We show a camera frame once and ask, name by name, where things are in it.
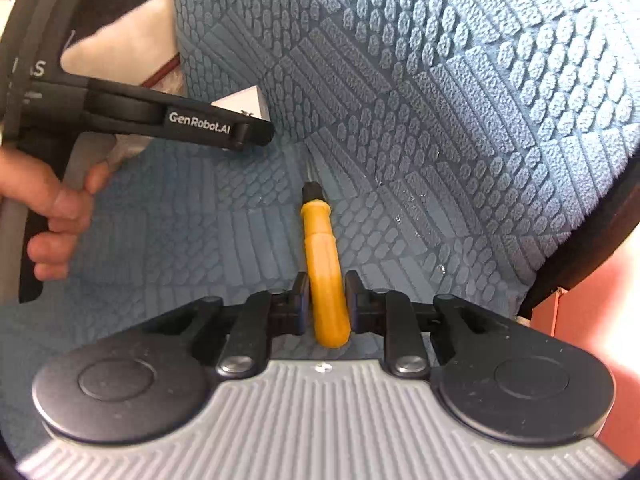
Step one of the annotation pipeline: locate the white usb wall charger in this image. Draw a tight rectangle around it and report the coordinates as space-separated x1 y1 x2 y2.
210 86 271 122

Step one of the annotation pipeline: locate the yellow handled screwdriver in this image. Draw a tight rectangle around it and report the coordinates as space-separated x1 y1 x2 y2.
300 154 350 349

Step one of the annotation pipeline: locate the person left hand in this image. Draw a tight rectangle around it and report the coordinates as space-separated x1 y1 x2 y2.
1 148 111 282

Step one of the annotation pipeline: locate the beige red black blanket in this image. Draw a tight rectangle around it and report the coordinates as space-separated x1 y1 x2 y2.
1 0 180 148

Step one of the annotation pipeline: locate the blue textured sofa cushion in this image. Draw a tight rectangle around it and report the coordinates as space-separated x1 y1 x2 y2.
1 0 639 457

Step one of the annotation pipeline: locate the red pink box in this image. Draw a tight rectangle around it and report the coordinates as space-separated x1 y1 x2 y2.
530 231 640 465

